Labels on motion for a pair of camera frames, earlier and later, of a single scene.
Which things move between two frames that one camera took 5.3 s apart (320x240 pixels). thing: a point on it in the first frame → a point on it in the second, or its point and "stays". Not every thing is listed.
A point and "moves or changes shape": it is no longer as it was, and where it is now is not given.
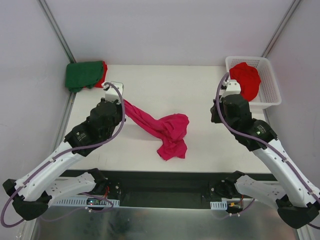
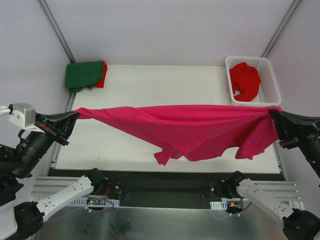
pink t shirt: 170,129 moves or changes shape
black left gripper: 119,107 → 52,132
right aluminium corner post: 272,42 stays
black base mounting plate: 165,189 stays
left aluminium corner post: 56,30 stays
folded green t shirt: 80,74 stays
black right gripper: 214,113 → 294,139
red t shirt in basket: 248,78 stays
